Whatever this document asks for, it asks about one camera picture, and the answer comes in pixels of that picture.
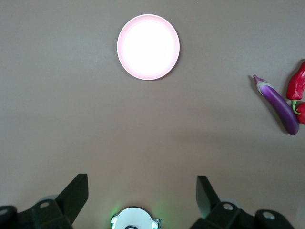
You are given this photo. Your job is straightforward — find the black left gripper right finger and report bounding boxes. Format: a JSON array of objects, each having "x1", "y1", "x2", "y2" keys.
[{"x1": 190, "y1": 176, "x2": 257, "y2": 229}]

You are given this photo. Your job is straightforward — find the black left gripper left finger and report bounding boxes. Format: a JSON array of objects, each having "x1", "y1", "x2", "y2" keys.
[{"x1": 31, "y1": 173, "x2": 89, "y2": 229}]

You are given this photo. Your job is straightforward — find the purple eggplant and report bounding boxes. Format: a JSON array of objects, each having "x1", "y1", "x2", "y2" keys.
[{"x1": 252, "y1": 74, "x2": 300, "y2": 136}]

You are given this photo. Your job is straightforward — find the red pomegranate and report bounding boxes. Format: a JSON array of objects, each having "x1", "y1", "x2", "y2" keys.
[{"x1": 295, "y1": 102, "x2": 305, "y2": 125}]

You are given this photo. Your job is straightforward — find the red chili pepper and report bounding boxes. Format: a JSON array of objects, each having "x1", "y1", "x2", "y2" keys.
[{"x1": 285, "y1": 59, "x2": 305, "y2": 116}]

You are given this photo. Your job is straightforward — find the pink round plate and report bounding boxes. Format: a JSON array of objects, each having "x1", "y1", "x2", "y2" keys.
[{"x1": 116, "y1": 14, "x2": 181, "y2": 81}]

